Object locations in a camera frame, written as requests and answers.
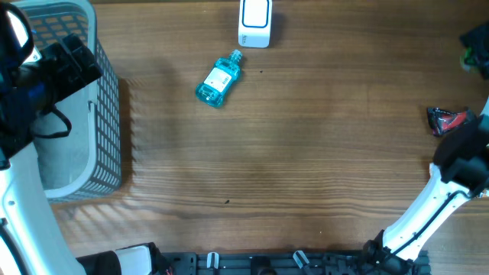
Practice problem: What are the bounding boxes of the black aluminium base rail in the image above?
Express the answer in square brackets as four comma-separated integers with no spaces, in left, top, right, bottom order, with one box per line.
[152,250,432,275]

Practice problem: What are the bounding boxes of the white barcode scanner box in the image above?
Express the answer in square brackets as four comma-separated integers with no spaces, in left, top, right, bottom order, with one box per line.
[238,0,273,48]

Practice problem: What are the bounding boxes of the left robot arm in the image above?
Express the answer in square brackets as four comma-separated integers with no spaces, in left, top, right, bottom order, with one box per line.
[1,2,175,274]

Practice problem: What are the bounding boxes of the green lid spice jar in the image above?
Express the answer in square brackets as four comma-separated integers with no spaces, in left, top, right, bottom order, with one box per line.
[460,47,478,73]

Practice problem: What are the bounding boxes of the red black small packet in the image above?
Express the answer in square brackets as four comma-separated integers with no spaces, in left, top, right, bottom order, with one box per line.
[426,108,477,137]

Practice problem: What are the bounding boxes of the blue mouthwash bottle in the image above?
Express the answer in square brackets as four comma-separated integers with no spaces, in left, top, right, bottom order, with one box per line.
[196,50,242,108]

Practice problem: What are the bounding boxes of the grey plastic mesh basket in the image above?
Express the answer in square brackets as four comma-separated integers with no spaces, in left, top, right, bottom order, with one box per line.
[16,0,121,203]

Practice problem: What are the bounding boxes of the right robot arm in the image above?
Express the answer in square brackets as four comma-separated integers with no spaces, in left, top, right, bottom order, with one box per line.
[358,108,488,274]

